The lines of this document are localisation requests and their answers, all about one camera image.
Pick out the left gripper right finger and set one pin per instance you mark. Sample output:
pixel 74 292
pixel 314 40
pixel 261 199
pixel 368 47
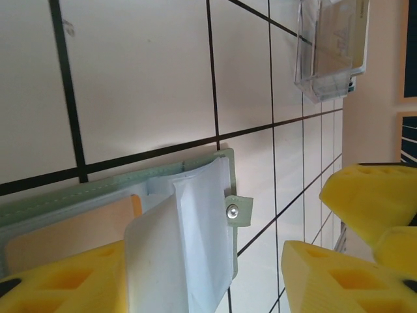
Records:
pixel 342 287

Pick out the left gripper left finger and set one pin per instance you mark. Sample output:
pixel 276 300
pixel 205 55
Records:
pixel 65 287

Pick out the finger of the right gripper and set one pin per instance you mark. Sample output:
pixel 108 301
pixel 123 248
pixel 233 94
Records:
pixel 368 199
pixel 400 251

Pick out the pale green card holder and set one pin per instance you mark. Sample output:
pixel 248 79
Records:
pixel 208 228

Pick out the clear acrylic card stand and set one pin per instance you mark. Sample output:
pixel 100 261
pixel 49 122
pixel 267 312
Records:
pixel 306 49

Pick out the beige credit card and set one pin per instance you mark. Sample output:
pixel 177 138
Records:
pixel 335 39

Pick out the aluminium table side rail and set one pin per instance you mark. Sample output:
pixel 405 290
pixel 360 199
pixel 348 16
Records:
pixel 342 241

